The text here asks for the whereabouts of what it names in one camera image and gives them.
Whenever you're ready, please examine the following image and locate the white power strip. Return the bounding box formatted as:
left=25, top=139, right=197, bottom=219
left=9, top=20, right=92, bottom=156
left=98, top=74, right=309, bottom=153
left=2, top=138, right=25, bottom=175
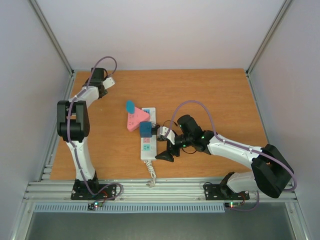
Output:
left=140, top=107, right=157, bottom=161

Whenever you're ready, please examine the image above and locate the teal oval plug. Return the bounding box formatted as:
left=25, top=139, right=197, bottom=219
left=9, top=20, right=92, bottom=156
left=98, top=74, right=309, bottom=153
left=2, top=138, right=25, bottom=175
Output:
left=125, top=100, right=135, bottom=114

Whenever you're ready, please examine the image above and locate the black charger with cable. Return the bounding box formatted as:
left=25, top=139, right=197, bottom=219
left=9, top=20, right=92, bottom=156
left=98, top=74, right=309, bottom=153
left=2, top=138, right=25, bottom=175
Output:
left=151, top=120, right=178, bottom=135

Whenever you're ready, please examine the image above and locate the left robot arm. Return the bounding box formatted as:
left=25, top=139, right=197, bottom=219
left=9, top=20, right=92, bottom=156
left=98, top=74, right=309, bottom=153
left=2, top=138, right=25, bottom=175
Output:
left=56, top=68, right=108, bottom=199

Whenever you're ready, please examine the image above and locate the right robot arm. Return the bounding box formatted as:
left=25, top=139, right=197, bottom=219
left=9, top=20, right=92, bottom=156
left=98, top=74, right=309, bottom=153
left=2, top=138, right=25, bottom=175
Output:
left=155, top=114, right=294, bottom=200

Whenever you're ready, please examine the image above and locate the pink triangular socket adapter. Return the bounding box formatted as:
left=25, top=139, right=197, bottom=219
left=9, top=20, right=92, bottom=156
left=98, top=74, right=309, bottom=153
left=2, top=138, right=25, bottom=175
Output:
left=127, top=107, right=150, bottom=132

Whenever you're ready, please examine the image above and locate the blue cube adapter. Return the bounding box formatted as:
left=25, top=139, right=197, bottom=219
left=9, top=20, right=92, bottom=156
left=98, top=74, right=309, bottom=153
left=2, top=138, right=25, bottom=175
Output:
left=139, top=121, right=153, bottom=138

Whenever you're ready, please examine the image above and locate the right small circuit board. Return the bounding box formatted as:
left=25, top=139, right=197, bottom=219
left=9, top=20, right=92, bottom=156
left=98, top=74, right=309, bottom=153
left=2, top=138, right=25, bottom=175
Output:
left=224, top=201, right=244, bottom=209

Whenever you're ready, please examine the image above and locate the small circuit board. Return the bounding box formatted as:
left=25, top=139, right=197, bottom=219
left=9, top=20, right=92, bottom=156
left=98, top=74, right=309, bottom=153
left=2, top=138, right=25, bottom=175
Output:
left=87, top=202, right=103, bottom=211
left=224, top=201, right=244, bottom=209

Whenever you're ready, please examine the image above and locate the left small circuit board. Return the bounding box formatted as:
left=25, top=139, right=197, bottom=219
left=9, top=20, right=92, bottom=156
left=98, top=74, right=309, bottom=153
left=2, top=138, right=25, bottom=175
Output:
left=87, top=202, right=103, bottom=211

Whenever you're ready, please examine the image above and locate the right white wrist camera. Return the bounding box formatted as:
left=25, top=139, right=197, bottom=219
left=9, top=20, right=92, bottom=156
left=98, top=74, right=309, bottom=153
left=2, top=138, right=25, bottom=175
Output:
left=156, top=126, right=176, bottom=145

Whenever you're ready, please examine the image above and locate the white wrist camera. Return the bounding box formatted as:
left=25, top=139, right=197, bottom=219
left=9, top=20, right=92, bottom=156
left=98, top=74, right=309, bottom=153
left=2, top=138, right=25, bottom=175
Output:
left=156, top=126, right=176, bottom=145
left=102, top=77, right=116, bottom=89

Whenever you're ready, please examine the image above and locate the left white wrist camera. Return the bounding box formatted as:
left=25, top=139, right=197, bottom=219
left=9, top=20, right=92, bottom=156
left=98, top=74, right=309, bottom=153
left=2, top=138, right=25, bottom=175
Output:
left=102, top=77, right=116, bottom=89

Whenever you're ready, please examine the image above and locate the white coiled power cord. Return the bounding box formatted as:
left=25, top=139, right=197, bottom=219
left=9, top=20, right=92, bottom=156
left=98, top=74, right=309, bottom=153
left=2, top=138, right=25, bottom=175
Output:
left=143, top=159, right=157, bottom=188

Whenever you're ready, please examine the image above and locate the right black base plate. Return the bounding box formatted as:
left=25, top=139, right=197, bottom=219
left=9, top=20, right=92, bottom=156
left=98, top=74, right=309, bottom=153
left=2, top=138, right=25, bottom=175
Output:
left=202, top=182, right=250, bottom=201

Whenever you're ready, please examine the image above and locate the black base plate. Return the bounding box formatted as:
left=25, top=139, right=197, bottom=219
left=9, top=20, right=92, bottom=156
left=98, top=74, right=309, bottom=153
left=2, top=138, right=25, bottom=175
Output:
left=70, top=179, right=117, bottom=201
left=202, top=182, right=250, bottom=201

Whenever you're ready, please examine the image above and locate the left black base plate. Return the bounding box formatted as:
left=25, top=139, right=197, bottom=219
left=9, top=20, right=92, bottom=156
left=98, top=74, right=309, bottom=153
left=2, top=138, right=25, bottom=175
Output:
left=70, top=179, right=117, bottom=201

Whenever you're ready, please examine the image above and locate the left aluminium frame post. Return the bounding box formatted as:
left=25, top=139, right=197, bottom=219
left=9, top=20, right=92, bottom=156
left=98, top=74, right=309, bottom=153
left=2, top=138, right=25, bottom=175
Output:
left=27, top=0, right=75, bottom=77

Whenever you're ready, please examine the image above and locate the aluminium frame post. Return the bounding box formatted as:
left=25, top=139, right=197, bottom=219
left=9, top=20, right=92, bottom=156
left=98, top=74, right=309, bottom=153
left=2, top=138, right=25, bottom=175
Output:
left=27, top=0, right=75, bottom=77
left=245, top=0, right=295, bottom=77

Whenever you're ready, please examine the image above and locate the blue slotted cable duct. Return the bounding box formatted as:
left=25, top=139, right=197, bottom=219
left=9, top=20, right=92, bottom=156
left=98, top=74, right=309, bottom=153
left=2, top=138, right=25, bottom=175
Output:
left=33, top=202, right=225, bottom=214

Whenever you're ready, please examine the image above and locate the aluminium front rail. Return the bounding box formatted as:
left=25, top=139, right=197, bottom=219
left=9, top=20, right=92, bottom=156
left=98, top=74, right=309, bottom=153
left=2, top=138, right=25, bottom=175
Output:
left=22, top=178, right=298, bottom=203

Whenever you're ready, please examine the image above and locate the right aluminium frame post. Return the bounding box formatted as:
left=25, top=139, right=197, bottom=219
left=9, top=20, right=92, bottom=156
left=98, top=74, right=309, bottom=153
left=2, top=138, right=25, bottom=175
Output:
left=245, top=0, right=295, bottom=77

